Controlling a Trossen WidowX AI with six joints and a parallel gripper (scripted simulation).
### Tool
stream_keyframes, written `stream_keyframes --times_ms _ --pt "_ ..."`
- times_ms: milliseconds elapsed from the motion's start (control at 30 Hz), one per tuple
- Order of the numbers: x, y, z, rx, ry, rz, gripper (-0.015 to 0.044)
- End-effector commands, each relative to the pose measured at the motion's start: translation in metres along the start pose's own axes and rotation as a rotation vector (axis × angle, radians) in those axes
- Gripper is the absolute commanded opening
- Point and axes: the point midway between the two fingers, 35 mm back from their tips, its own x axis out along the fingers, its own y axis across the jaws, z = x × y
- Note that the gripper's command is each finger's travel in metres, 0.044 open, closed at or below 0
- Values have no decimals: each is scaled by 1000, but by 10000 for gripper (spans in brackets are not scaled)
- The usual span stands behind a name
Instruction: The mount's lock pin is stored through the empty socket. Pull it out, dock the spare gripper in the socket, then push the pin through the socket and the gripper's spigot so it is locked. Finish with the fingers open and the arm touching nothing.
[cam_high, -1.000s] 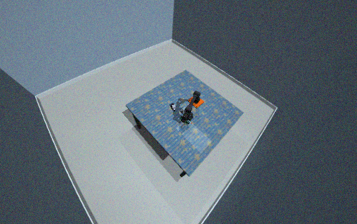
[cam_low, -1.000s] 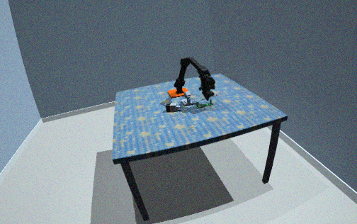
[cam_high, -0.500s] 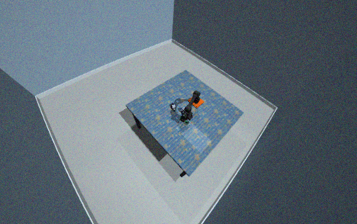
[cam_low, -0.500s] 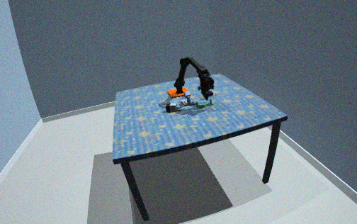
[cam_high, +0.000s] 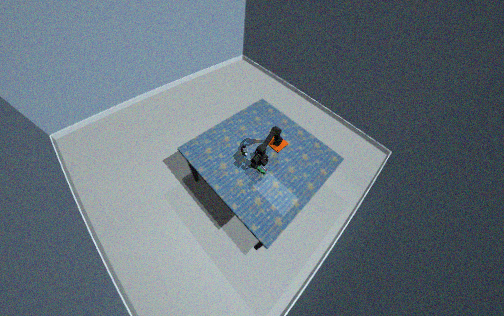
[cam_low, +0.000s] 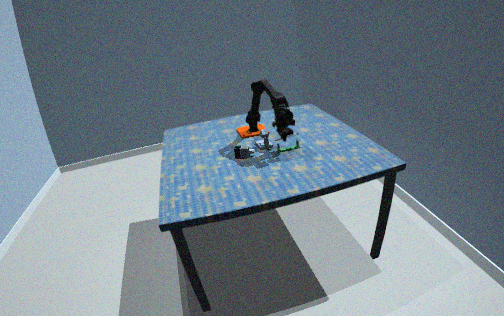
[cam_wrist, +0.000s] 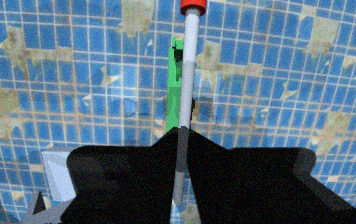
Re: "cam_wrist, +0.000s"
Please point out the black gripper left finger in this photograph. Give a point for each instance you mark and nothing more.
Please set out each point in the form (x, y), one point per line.
(128, 167)

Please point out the grey metal pin with red head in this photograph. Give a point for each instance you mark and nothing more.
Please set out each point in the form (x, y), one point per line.
(192, 10)

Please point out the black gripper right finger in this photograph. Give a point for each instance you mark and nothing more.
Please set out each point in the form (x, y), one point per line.
(216, 173)

